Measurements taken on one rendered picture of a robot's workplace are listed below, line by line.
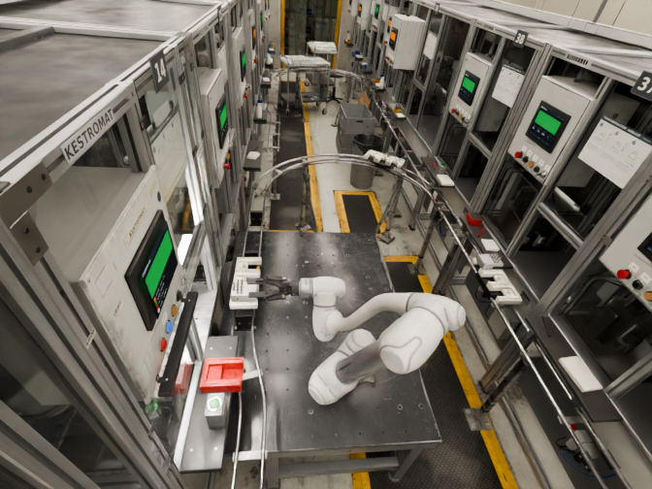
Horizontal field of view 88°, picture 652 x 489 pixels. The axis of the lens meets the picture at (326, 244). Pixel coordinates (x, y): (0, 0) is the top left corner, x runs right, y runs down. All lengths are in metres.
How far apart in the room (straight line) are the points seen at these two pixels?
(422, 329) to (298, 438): 0.86
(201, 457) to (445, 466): 1.56
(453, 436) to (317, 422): 1.16
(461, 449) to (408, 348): 1.63
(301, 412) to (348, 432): 0.23
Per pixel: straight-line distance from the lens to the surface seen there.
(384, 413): 1.80
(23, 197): 0.61
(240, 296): 1.82
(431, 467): 2.51
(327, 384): 1.54
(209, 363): 1.56
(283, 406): 1.76
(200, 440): 1.49
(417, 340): 1.06
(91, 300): 0.74
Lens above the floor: 2.28
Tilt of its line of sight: 40 degrees down
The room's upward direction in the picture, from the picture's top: 6 degrees clockwise
